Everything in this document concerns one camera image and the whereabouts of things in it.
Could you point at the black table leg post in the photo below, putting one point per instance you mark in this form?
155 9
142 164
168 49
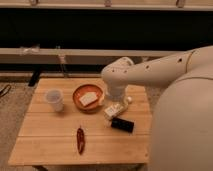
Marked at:
35 77

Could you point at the white sponge block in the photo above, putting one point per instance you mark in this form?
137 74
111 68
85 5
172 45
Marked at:
88 98

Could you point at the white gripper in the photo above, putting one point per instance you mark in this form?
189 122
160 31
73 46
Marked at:
114 108

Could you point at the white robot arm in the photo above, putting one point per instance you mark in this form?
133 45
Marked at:
181 133

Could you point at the black rectangular box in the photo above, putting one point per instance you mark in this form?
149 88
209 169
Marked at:
122 124

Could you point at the red chili pepper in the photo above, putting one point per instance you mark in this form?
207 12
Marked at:
80 140

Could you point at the wooden table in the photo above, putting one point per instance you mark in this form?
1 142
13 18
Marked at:
47 137

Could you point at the translucent plastic cup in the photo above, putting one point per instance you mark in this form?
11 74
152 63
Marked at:
54 98

